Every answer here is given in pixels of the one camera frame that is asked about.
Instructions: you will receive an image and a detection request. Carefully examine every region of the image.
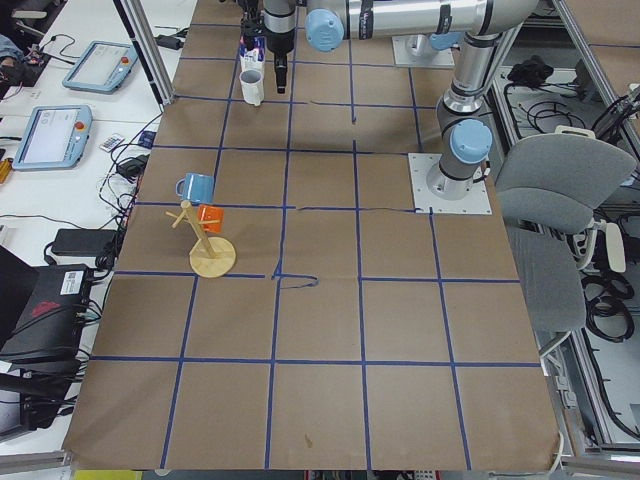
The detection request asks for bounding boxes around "wooden mug tree stand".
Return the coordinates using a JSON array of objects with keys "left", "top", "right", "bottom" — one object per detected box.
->
[{"left": 165, "top": 200, "right": 236, "bottom": 278}]

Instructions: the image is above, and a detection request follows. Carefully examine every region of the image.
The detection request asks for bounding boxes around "blue teach pendant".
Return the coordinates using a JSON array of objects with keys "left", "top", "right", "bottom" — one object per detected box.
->
[
  {"left": 62, "top": 41, "right": 138, "bottom": 94},
  {"left": 12, "top": 105, "right": 93, "bottom": 171}
]

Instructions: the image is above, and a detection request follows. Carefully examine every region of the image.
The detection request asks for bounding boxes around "blue white milk carton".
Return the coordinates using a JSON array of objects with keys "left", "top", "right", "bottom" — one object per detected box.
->
[{"left": 239, "top": 36, "right": 266, "bottom": 74}]

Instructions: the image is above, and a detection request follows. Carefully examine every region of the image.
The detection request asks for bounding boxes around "aluminium frame post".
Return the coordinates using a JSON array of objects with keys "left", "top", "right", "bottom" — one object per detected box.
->
[{"left": 113, "top": 0, "right": 175, "bottom": 106}]

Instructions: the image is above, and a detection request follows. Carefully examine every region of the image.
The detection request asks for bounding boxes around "orange mug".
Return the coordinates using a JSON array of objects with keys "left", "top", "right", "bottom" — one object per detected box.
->
[{"left": 197, "top": 204, "right": 224, "bottom": 234}]

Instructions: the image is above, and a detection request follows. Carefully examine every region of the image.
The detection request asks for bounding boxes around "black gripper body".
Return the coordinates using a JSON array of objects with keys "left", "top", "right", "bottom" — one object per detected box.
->
[{"left": 263, "top": 0, "right": 294, "bottom": 94}]

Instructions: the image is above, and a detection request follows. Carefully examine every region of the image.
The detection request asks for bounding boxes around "black power adapter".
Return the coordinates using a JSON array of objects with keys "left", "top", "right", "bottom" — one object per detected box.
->
[{"left": 51, "top": 229, "right": 116, "bottom": 257}]

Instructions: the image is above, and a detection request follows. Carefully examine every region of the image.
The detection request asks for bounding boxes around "grey office chair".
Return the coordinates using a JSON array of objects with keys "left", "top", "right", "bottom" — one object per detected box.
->
[{"left": 495, "top": 127, "right": 637, "bottom": 356}]

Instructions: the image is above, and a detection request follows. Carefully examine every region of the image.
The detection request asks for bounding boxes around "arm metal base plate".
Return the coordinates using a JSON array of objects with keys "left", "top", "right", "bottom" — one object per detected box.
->
[
  {"left": 408, "top": 153, "right": 492, "bottom": 215},
  {"left": 392, "top": 35, "right": 457, "bottom": 69}
]

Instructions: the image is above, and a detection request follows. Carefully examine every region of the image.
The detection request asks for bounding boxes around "white ribbed mug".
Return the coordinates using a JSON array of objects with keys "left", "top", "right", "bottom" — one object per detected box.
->
[{"left": 239, "top": 69, "right": 264, "bottom": 107}]

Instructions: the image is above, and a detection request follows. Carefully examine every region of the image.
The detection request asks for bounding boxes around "blue mug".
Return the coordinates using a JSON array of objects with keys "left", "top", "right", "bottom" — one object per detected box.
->
[{"left": 175, "top": 172, "right": 215, "bottom": 205}]

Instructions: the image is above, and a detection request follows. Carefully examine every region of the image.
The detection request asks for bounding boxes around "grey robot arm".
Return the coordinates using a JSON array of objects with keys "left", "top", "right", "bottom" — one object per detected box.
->
[
  {"left": 301, "top": 0, "right": 536, "bottom": 201},
  {"left": 305, "top": 1, "right": 537, "bottom": 52}
]

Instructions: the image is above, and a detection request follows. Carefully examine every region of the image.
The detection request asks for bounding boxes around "white remote control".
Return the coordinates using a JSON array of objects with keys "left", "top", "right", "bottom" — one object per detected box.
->
[{"left": 99, "top": 133, "right": 125, "bottom": 153}]

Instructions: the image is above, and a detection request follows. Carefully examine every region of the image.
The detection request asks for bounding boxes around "lower blue teach pendant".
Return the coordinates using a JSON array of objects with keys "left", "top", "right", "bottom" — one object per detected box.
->
[{"left": 12, "top": 105, "right": 93, "bottom": 171}]

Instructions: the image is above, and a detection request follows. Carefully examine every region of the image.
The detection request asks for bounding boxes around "upper blue teach pendant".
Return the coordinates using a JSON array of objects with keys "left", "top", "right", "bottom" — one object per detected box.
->
[{"left": 62, "top": 41, "right": 138, "bottom": 94}]

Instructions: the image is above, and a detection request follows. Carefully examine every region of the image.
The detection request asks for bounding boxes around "black computer case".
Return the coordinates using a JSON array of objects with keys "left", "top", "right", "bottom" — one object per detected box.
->
[{"left": 1, "top": 248, "right": 94, "bottom": 364}]

